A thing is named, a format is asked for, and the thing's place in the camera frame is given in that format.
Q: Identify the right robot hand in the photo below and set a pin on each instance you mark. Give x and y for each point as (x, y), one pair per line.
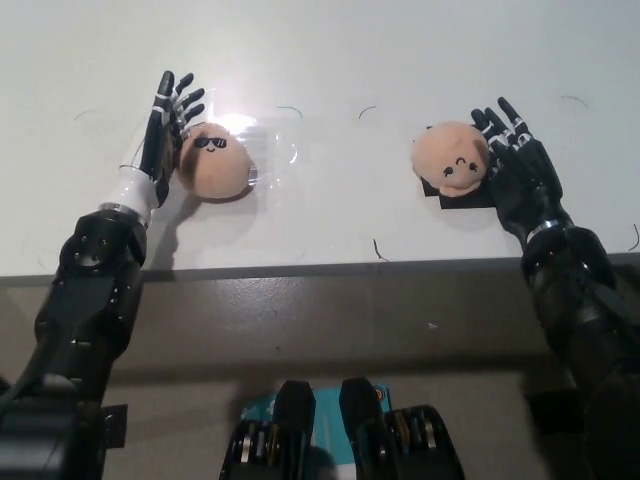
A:
(525, 175)

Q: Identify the dumpling toy with smiling face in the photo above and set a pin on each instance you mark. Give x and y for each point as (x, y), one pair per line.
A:
(450, 155)

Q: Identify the black tape patch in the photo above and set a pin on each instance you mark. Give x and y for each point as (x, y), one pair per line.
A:
(465, 202)

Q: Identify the clear glossy tape sheet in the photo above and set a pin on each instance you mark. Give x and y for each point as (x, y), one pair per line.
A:
(280, 145)

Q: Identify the dumpling toy with sunglasses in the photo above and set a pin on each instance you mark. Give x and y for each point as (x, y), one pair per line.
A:
(215, 160)

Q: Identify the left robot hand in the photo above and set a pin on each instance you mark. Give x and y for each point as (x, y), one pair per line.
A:
(155, 145)

